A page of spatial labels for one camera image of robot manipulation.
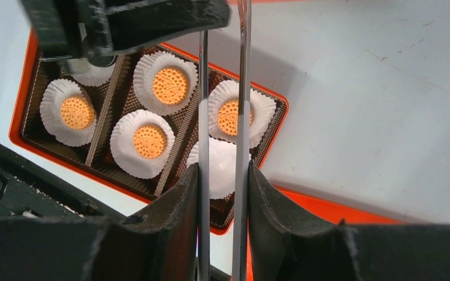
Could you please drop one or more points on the white paper cup front-left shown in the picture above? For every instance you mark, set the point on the white paper cup front-left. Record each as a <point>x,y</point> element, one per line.
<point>55,93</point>

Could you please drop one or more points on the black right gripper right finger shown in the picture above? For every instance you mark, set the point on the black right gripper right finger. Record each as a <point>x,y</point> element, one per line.
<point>287,242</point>

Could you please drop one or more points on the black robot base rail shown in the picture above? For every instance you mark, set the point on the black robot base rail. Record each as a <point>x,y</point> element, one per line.
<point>28,190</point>

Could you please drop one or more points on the orange tin lid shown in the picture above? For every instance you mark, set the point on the orange tin lid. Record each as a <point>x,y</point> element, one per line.
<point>334,212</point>

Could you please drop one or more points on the orange cookie tin box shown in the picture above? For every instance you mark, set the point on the orange cookie tin box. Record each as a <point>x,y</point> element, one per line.
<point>95,160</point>

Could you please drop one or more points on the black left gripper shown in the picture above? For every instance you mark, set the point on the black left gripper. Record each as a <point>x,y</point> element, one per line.
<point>71,32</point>

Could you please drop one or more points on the round orange cookie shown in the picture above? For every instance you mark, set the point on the round orange cookie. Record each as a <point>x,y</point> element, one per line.
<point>77,113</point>
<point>170,86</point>
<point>150,141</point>
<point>227,117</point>

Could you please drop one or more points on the white paper cup back-right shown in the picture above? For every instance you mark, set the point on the white paper cup back-right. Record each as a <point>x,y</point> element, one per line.
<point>262,109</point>

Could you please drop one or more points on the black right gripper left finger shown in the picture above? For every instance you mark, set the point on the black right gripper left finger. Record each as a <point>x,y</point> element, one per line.
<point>167,230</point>

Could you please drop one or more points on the white paper cup front-right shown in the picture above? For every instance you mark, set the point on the white paper cup front-right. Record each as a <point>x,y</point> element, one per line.
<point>222,168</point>

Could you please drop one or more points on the metal serving tongs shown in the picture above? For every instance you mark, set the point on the metal serving tongs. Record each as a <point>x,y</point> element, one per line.
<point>239,248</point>

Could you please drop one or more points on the white paper cup back-middle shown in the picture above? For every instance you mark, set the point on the white paper cup back-middle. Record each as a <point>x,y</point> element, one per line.
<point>144,73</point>

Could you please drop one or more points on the white paper cup back-left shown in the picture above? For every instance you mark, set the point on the white paper cup back-left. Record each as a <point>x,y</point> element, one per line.
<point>95,76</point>

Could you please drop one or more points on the white paper cup front-middle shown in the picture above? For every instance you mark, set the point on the white paper cup front-middle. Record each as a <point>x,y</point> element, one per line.
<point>123,150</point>

